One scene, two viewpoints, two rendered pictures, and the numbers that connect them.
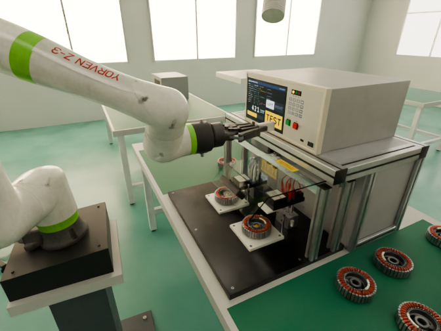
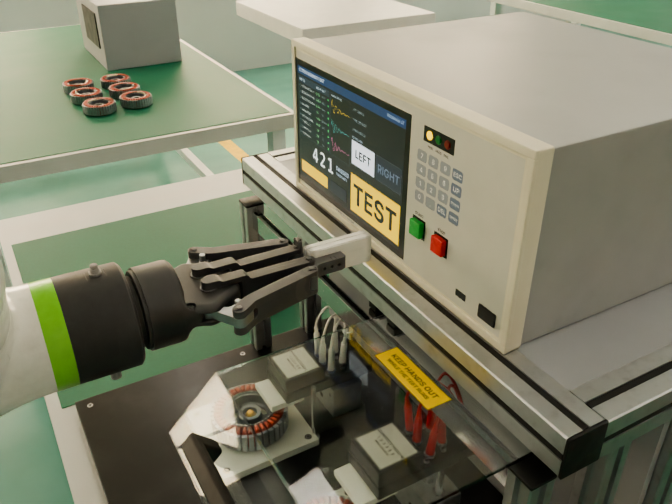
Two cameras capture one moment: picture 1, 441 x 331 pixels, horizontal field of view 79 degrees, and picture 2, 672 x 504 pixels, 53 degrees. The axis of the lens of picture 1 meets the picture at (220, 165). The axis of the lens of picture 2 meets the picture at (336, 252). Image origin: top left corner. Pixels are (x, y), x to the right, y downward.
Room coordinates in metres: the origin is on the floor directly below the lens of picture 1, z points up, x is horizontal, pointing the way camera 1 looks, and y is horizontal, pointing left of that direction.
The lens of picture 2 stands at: (0.29, -0.11, 1.52)
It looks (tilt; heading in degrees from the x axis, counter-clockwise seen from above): 30 degrees down; 357
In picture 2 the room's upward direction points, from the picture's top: straight up
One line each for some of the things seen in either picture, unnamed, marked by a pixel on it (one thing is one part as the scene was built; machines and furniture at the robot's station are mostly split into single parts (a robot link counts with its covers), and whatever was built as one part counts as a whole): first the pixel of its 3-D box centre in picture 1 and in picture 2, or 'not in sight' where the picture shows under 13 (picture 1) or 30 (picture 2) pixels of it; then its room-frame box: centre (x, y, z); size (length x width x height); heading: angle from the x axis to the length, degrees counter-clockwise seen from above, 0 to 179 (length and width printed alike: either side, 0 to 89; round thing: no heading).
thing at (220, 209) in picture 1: (226, 199); not in sight; (1.03, -0.03, 0.78); 0.15 x 0.15 x 0.01; 26
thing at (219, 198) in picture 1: (226, 195); not in sight; (1.03, -0.03, 0.80); 0.11 x 0.11 x 0.04
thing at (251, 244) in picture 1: (256, 231); not in sight; (0.82, -0.14, 0.78); 0.15 x 0.15 x 0.01; 26
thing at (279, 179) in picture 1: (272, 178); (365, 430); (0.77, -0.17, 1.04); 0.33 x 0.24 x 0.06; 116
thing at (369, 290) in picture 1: (355, 284); not in sight; (0.58, -0.41, 0.77); 0.11 x 0.11 x 0.04
